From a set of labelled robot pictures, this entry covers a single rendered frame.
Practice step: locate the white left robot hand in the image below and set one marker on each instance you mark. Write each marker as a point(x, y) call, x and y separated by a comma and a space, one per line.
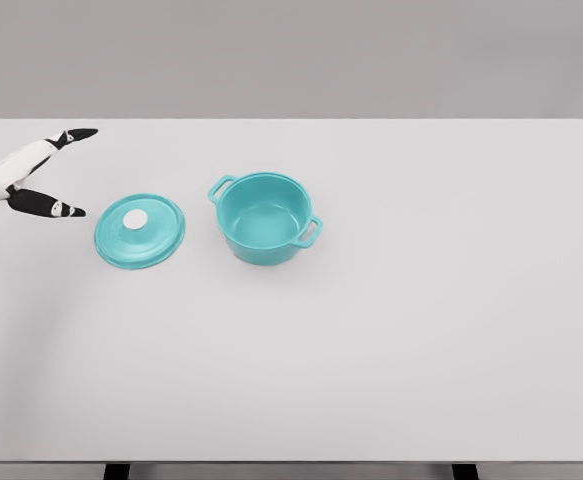
point(18, 167)

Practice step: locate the teal pot lid white knob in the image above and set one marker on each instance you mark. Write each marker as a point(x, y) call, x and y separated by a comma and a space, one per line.
point(140, 232)

